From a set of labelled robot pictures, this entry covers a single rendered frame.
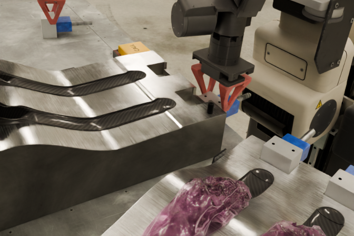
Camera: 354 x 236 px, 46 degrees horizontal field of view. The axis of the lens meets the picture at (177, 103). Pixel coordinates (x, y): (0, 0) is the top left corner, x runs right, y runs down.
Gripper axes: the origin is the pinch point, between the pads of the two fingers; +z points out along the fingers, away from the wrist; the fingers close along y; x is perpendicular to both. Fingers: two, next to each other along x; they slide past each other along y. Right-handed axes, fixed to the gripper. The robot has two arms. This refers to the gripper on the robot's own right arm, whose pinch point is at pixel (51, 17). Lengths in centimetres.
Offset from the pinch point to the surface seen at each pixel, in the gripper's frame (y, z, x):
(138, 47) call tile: 19.4, 0.6, 18.3
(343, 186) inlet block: 77, -5, 32
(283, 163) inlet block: 69, -3, 28
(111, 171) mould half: 62, 0, 3
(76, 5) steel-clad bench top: -21.7, 4.8, 8.9
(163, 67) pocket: 38.0, -3.8, 18.5
